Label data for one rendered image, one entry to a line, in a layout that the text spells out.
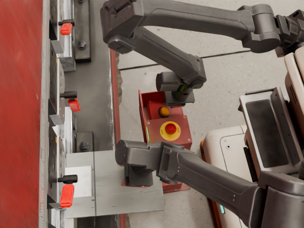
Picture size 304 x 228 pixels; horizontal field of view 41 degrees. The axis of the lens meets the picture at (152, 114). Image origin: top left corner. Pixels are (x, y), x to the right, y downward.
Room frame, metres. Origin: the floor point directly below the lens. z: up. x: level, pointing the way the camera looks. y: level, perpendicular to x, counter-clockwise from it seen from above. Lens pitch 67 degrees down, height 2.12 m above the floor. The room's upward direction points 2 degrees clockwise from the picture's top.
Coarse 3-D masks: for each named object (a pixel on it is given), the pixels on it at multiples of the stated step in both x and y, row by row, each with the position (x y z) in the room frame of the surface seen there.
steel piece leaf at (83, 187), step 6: (66, 168) 0.30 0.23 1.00; (72, 168) 0.30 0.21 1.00; (78, 168) 0.30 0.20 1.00; (84, 168) 0.30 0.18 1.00; (90, 168) 0.30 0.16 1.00; (66, 174) 0.28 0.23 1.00; (72, 174) 0.28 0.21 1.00; (78, 174) 0.29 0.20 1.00; (84, 174) 0.29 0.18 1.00; (90, 174) 0.29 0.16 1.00; (78, 180) 0.27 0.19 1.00; (84, 180) 0.27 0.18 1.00; (90, 180) 0.27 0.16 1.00; (78, 186) 0.25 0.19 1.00; (84, 186) 0.25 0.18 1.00; (90, 186) 0.25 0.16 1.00; (78, 192) 0.24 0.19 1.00; (84, 192) 0.24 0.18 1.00; (90, 192) 0.24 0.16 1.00
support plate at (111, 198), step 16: (80, 160) 0.33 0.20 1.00; (96, 160) 0.33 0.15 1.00; (112, 160) 0.33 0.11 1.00; (96, 176) 0.28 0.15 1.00; (112, 176) 0.28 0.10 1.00; (96, 192) 0.24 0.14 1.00; (112, 192) 0.24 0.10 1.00; (128, 192) 0.24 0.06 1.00; (144, 192) 0.24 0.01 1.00; (160, 192) 0.24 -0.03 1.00; (80, 208) 0.19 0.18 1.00; (96, 208) 0.19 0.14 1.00; (112, 208) 0.20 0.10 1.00; (128, 208) 0.20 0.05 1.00; (144, 208) 0.20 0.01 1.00; (160, 208) 0.20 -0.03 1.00
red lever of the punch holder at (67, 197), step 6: (60, 180) 0.20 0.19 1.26; (66, 180) 0.20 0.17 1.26; (72, 180) 0.20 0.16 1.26; (66, 186) 0.19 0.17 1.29; (72, 186) 0.19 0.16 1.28; (66, 192) 0.17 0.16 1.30; (72, 192) 0.17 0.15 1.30; (66, 198) 0.16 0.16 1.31; (72, 198) 0.16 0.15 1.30; (60, 204) 0.14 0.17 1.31; (66, 204) 0.14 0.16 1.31
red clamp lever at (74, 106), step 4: (64, 92) 0.42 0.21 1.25; (68, 92) 0.42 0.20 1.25; (72, 92) 0.42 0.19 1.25; (76, 92) 0.42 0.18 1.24; (60, 96) 0.41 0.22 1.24; (64, 96) 0.41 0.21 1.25; (68, 96) 0.41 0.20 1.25; (72, 96) 0.41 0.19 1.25; (76, 96) 0.41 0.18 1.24; (68, 100) 0.41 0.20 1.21; (72, 100) 0.41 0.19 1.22; (76, 100) 0.41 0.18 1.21; (72, 104) 0.41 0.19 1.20; (76, 104) 0.41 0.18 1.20; (72, 108) 0.41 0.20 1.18; (76, 108) 0.41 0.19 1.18; (80, 108) 0.42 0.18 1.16
